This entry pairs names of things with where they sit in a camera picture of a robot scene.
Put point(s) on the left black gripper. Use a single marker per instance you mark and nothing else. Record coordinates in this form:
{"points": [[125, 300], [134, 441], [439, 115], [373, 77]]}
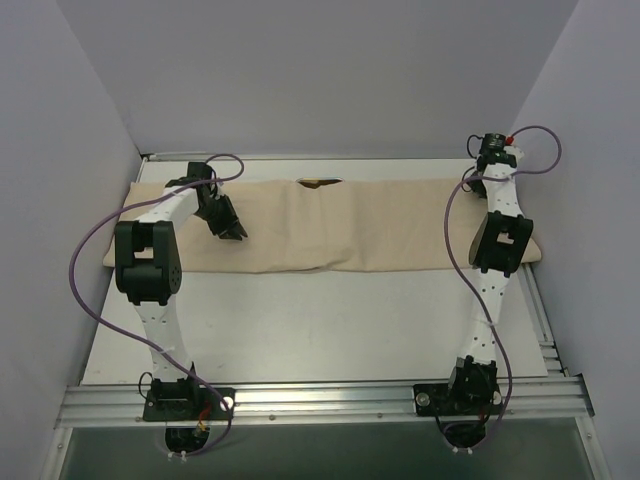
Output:
{"points": [[220, 216]]}

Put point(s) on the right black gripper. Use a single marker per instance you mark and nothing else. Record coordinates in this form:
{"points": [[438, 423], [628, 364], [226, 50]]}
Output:
{"points": [[477, 185]]}

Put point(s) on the beige cloth wrap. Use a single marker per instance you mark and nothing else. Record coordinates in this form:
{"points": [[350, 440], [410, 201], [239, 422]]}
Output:
{"points": [[353, 226]]}

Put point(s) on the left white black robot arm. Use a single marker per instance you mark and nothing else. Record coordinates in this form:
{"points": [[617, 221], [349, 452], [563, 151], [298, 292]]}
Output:
{"points": [[149, 272]]}

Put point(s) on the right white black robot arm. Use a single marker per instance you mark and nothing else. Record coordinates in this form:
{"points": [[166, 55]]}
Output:
{"points": [[496, 253]]}

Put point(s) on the steel instrument tray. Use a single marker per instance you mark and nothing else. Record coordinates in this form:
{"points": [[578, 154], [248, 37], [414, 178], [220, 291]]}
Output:
{"points": [[316, 183]]}

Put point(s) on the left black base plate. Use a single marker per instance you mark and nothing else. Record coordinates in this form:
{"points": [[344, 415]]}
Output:
{"points": [[190, 402]]}

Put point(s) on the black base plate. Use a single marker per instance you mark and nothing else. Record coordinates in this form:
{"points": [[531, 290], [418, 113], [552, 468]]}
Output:
{"points": [[190, 402], [435, 399]]}

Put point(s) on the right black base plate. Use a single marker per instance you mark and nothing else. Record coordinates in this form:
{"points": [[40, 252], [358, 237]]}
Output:
{"points": [[435, 399]]}

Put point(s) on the aluminium front rail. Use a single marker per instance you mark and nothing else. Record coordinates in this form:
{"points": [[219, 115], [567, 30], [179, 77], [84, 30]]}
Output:
{"points": [[307, 404]]}

